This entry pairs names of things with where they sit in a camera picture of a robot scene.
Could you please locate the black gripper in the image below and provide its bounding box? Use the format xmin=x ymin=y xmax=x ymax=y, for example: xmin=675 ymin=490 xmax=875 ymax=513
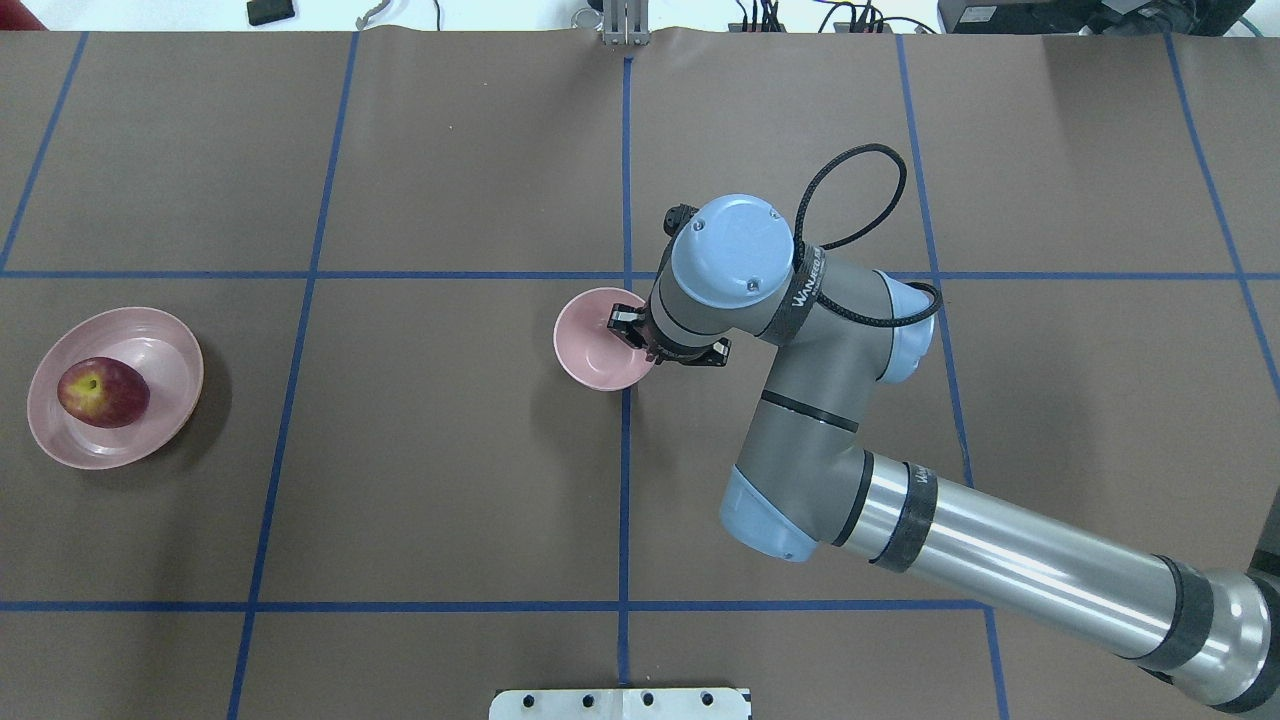
xmin=607 ymin=304 xmax=732 ymax=366

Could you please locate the red apple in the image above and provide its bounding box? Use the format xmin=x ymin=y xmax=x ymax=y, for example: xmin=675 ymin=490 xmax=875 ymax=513
xmin=56 ymin=356 xmax=151 ymax=429

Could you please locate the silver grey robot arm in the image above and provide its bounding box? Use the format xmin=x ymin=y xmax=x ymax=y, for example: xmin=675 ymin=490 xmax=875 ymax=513
xmin=607 ymin=193 xmax=1277 ymax=719

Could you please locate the pink bowl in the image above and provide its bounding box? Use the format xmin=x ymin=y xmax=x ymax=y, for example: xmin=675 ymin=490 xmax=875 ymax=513
xmin=553 ymin=287 xmax=654 ymax=392

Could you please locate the pink plate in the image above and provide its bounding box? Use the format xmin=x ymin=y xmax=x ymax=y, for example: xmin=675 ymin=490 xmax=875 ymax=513
xmin=26 ymin=307 xmax=205 ymax=471

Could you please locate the brown paper table mat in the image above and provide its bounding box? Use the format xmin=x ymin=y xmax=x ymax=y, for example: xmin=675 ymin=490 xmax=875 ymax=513
xmin=3 ymin=27 xmax=1277 ymax=719

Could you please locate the small black device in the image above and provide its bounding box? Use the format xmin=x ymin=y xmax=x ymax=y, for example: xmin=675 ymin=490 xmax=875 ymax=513
xmin=244 ymin=0 xmax=296 ymax=28

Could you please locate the aluminium frame post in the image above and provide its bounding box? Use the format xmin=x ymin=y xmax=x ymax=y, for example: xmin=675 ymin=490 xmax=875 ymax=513
xmin=591 ymin=0 xmax=652 ymax=47

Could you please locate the white camera mast base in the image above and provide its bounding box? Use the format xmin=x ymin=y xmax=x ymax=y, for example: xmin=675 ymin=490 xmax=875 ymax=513
xmin=488 ymin=687 xmax=754 ymax=719

